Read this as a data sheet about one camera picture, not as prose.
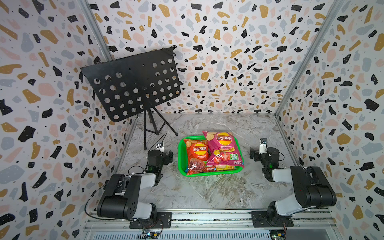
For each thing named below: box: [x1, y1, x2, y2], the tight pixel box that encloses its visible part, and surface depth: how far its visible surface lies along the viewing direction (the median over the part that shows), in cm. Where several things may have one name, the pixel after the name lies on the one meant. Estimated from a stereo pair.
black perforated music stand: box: [80, 45, 181, 150], surface depth 72 cm
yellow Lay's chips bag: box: [216, 164, 236, 171], surface depth 88 cm
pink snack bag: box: [202, 130, 245, 169], surface depth 83 cm
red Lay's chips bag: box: [183, 139, 217, 176], surface depth 83 cm
